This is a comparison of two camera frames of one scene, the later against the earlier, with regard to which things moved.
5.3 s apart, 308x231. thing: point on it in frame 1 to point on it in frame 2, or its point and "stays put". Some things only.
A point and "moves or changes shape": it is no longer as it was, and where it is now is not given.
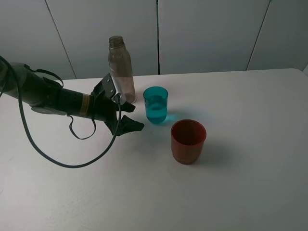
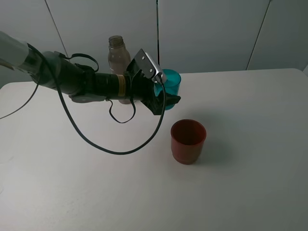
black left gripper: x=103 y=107 to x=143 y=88
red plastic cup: x=187 y=138 stays put
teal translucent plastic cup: x=156 y=100 moves or changes shape
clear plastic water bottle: x=121 y=67 stays put
